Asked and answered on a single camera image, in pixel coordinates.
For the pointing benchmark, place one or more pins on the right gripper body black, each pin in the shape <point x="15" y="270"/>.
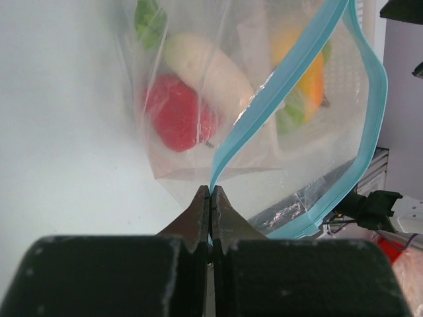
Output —
<point x="403" y="38"/>

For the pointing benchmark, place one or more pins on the clear zip top bag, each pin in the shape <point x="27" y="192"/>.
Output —
<point x="289" y="202"/>

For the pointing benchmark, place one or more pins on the white plastic basket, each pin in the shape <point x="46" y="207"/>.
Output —
<point x="314" y="142"/>

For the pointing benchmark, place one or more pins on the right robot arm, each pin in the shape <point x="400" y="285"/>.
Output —
<point x="380" y="204"/>

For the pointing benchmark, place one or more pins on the white radish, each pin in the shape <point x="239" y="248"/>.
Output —
<point x="196" y="61"/>

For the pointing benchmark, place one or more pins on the red bell pepper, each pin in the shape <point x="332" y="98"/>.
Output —
<point x="179" y="117"/>

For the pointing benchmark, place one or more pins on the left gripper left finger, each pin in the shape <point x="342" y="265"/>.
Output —
<point x="129" y="275"/>

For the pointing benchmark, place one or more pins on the green lime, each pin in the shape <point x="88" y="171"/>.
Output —
<point x="292" y="115"/>

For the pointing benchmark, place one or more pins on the orange papaya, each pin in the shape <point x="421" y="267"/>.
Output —
<point x="311" y="84"/>

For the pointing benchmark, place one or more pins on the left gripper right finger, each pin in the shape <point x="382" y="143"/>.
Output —
<point x="258" y="276"/>

